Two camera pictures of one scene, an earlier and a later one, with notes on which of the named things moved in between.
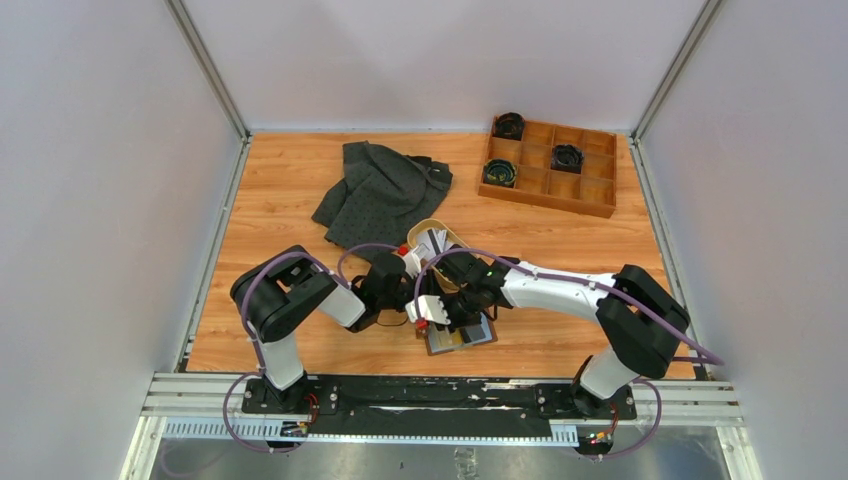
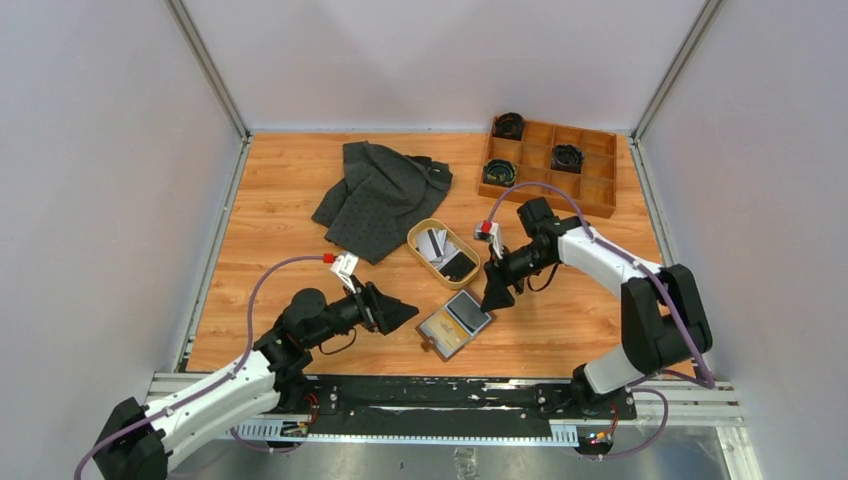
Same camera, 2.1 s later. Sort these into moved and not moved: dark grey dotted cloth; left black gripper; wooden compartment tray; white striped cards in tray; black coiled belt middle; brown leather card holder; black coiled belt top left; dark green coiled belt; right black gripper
Moved: right black gripper; left black gripper; brown leather card holder
Not moved: black coiled belt top left; white striped cards in tray; dark green coiled belt; dark grey dotted cloth; black coiled belt middle; wooden compartment tray
